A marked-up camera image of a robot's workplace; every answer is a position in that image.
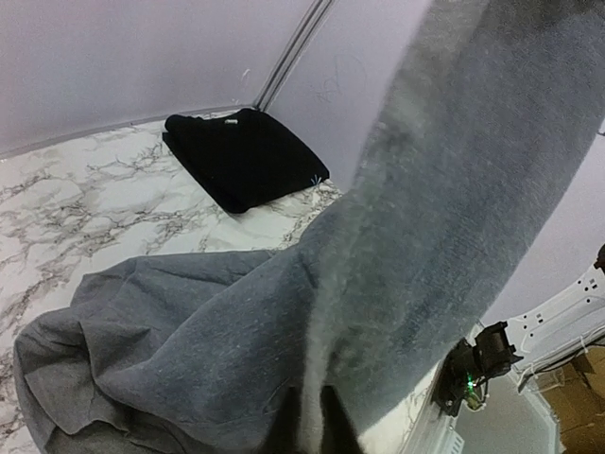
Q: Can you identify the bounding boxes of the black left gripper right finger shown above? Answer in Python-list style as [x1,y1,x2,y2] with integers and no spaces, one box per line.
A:
[320,386,364,454]

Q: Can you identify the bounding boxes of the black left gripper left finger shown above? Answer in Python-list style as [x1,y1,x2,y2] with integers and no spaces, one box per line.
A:
[264,387,303,454]

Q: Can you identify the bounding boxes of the black t-shirt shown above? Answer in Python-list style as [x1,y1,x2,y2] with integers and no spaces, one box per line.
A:
[163,109,330,215]

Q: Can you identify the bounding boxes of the grey garment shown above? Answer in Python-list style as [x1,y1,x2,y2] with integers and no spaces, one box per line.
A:
[13,1,604,453]

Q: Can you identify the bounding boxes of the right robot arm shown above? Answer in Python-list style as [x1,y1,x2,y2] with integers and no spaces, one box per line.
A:
[506,250,604,388]

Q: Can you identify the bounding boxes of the brown cardboard box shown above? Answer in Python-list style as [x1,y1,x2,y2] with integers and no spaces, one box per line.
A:
[542,346,604,453]

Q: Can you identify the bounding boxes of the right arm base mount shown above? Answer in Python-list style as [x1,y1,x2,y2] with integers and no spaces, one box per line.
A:
[431,322,522,417]

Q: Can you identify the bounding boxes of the right aluminium corner post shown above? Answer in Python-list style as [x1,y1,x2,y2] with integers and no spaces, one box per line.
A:
[251,0,337,112]

